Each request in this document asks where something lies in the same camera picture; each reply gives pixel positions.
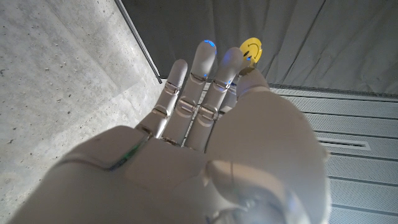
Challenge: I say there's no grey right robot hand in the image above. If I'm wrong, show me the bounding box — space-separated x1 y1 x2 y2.
9 39 330 224

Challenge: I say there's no black backdrop stand pole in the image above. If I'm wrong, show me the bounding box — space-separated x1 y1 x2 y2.
113 0 164 85

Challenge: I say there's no black backdrop curtain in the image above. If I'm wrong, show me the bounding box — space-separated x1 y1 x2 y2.
121 0 398 96

